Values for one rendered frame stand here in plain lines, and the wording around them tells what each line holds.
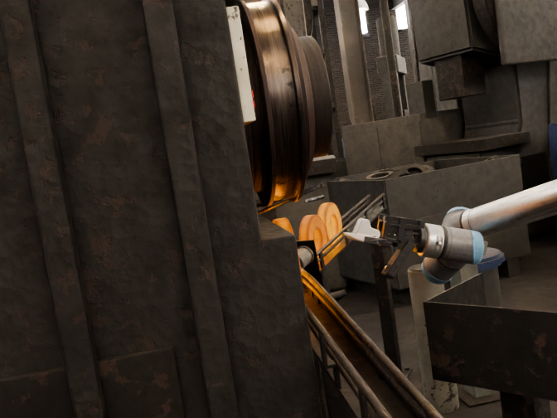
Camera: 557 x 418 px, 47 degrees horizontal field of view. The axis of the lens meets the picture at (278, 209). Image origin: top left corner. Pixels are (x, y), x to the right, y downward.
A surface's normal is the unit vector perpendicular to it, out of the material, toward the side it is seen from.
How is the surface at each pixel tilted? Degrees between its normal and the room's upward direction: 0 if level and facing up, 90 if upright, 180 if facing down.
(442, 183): 90
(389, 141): 90
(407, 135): 90
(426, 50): 92
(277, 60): 73
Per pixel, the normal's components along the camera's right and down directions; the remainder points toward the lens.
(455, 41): -0.85, 0.21
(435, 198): 0.41, 0.03
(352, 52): 0.17, 0.07
